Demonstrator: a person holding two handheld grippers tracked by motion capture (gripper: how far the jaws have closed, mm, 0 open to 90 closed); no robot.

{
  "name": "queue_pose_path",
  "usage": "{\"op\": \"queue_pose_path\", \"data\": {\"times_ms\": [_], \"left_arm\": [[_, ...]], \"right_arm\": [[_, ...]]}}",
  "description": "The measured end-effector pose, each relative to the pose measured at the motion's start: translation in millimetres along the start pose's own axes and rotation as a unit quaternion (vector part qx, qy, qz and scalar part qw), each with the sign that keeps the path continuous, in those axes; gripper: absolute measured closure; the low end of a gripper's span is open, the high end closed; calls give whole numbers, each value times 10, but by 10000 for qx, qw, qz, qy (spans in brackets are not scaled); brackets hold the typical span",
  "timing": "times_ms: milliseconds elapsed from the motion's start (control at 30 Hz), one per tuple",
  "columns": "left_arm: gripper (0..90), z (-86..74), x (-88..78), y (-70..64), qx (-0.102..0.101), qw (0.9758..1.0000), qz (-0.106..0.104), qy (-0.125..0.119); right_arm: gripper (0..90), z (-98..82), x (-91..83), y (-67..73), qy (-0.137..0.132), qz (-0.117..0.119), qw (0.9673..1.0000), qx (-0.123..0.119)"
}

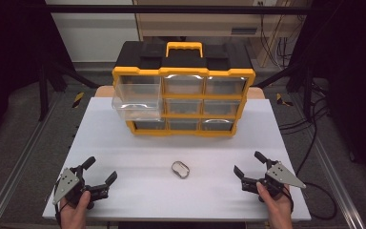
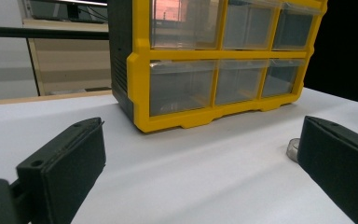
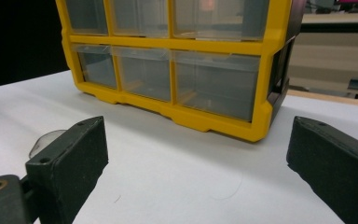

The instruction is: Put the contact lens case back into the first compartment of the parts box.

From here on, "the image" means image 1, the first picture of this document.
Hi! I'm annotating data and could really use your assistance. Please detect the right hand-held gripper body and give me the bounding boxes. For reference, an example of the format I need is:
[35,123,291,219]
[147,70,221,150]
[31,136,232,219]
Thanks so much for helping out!
[241,159,307,203]

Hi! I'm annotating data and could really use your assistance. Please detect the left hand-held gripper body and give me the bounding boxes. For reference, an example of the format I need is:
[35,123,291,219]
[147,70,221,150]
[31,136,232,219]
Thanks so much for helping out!
[52,165,111,211]

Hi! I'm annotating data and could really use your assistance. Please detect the oval metal ring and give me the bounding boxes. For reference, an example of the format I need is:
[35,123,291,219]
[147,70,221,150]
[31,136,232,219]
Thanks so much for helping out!
[171,160,191,179]

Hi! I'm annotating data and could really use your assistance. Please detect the clear plastic organizer drawer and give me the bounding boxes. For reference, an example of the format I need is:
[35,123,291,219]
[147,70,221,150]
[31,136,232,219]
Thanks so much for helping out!
[111,74,165,122]

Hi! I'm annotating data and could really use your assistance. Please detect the person's left hand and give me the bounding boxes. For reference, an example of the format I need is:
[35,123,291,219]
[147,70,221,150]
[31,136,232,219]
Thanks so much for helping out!
[59,190,92,229]

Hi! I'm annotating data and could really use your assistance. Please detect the person's right hand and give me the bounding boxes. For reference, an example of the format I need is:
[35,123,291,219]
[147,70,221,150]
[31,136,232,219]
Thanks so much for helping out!
[255,181,295,229]

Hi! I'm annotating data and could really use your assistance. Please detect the black metal stand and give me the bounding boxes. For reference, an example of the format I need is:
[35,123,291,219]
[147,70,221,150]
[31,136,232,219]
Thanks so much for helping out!
[254,60,315,122]
[37,58,101,122]

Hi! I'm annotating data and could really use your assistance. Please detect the grid of clear drawers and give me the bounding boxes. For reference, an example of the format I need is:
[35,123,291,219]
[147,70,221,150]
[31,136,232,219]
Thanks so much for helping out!
[133,73,249,132]

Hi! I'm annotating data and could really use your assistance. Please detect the yellow black organizer case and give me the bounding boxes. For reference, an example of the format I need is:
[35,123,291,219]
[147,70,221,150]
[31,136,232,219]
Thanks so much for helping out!
[112,41,257,138]

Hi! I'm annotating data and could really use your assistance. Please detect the white panel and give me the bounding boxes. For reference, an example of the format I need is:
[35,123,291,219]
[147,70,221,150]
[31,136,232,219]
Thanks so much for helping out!
[45,0,140,64]

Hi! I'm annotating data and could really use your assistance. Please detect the beige cabinet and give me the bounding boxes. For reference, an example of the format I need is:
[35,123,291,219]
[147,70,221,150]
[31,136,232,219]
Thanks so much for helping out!
[133,0,303,42]

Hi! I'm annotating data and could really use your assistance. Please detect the black horizontal bar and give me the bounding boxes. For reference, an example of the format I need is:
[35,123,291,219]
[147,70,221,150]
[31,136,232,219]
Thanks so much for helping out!
[42,4,314,16]

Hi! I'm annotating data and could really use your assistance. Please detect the aluminium floor rail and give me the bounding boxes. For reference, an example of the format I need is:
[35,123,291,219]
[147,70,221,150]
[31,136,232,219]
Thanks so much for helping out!
[290,94,366,229]
[0,94,63,229]

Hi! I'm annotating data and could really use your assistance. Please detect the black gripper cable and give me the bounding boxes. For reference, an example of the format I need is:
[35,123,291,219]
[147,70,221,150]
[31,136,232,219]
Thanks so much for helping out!
[298,181,338,221]

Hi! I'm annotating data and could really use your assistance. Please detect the black floor cables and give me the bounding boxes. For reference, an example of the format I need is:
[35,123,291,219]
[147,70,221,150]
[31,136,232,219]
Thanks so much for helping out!
[278,77,335,177]

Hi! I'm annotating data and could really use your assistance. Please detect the hanging wall cables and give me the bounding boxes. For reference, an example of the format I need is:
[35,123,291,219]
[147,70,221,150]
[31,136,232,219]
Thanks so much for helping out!
[257,1,303,70]

